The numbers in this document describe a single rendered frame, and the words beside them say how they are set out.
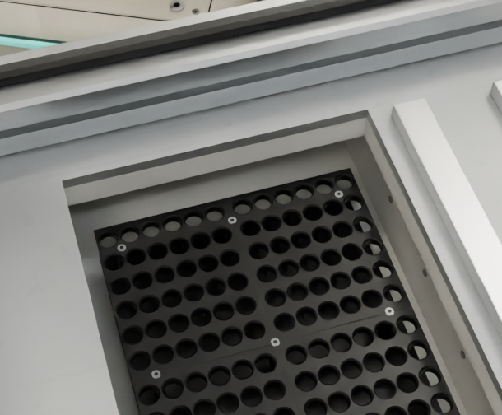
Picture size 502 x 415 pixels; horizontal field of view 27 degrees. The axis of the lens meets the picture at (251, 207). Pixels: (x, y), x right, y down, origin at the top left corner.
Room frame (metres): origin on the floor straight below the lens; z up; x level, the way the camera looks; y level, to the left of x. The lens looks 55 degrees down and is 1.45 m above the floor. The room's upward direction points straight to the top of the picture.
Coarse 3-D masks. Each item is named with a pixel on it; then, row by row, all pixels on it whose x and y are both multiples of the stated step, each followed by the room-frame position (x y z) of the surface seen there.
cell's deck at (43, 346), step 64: (448, 64) 0.48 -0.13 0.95; (128, 128) 0.42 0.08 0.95; (192, 128) 0.42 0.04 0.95; (256, 128) 0.42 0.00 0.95; (320, 128) 0.43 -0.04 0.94; (384, 128) 0.42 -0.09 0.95; (448, 128) 0.42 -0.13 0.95; (0, 192) 0.37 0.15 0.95; (64, 192) 0.37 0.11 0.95; (0, 256) 0.32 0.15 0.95; (64, 256) 0.32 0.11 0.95; (448, 256) 0.32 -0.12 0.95; (0, 320) 0.28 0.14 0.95; (64, 320) 0.28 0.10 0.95; (0, 384) 0.24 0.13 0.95; (64, 384) 0.24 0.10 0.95
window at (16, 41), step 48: (0, 0) 0.42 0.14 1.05; (48, 0) 0.43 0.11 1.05; (96, 0) 0.44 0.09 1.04; (144, 0) 0.44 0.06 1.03; (192, 0) 0.45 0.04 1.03; (240, 0) 0.46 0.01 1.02; (288, 0) 0.47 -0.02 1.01; (336, 0) 0.48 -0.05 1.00; (0, 48) 0.42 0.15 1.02; (48, 48) 0.43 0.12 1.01; (96, 48) 0.43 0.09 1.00
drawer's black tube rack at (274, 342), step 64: (128, 256) 0.35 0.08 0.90; (192, 256) 0.35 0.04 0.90; (256, 256) 0.37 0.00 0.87; (320, 256) 0.35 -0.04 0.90; (384, 256) 0.35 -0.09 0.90; (128, 320) 0.30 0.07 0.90; (192, 320) 0.31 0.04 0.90; (256, 320) 0.31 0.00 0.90; (320, 320) 0.31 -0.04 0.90; (384, 320) 0.31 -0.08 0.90; (192, 384) 0.28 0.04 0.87; (256, 384) 0.26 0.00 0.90; (320, 384) 0.26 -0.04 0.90; (384, 384) 0.27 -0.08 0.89
